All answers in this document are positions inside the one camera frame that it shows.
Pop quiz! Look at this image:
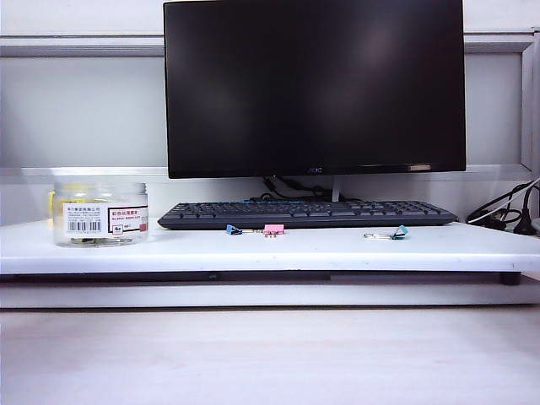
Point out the black power cable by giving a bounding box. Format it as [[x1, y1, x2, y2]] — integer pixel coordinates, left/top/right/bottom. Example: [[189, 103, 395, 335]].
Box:
[[466, 179, 540, 224]]

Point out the black computer monitor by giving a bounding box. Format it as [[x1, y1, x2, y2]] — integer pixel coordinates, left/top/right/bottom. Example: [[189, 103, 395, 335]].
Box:
[[163, 0, 467, 203]]

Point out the black monitor cable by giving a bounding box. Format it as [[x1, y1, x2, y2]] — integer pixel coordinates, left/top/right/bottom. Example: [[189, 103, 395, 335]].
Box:
[[248, 176, 359, 203]]

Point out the teal binder clip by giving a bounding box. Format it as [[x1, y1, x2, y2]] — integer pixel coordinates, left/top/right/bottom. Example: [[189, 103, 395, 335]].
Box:
[[363, 225, 410, 240]]

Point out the clear plastic jar with label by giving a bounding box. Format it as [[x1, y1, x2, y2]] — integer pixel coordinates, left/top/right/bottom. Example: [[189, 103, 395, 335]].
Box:
[[52, 181, 149, 249]]

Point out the white cable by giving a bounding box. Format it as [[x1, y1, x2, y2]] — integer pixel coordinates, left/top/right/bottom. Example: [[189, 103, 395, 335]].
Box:
[[467, 181, 540, 224]]

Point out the white desk riser board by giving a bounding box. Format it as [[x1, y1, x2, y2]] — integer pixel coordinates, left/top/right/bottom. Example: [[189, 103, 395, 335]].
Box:
[[0, 219, 540, 287]]

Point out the black power plug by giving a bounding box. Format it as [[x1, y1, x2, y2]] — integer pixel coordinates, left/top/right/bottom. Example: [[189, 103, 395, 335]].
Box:
[[512, 185, 540, 235]]

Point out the black computer keyboard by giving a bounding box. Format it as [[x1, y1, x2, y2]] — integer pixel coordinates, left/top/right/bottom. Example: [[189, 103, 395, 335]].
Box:
[[158, 200, 460, 231]]

